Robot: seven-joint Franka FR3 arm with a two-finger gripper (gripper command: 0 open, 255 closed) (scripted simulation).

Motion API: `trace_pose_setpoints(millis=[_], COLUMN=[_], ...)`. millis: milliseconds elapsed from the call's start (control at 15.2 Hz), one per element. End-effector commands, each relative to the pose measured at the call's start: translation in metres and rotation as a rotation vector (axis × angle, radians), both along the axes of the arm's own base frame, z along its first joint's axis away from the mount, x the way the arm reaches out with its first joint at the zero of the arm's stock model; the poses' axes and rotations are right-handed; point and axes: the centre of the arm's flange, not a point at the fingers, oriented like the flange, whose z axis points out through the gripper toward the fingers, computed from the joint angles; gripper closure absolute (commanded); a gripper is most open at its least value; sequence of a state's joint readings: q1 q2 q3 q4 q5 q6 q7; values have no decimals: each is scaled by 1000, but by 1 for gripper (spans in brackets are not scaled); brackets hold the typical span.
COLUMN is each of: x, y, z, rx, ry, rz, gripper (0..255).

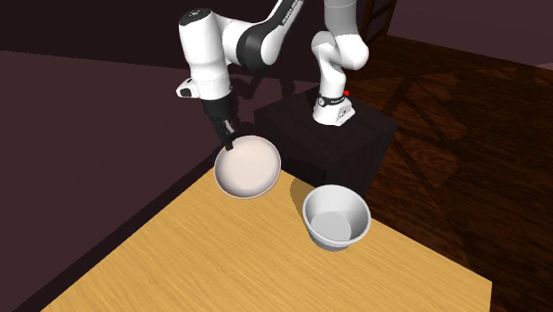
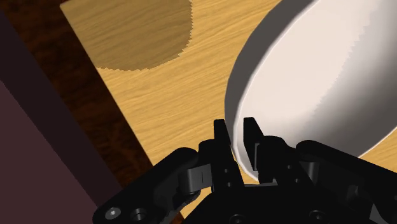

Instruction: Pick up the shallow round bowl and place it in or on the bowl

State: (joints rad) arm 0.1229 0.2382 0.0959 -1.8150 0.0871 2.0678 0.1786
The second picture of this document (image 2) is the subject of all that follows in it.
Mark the wooden table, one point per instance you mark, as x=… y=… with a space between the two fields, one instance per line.
x=173 y=102

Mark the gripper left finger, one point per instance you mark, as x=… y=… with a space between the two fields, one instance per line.
x=217 y=164

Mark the white bowl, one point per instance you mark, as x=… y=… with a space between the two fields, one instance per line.
x=310 y=77

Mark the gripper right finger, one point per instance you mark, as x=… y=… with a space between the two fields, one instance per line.
x=279 y=161

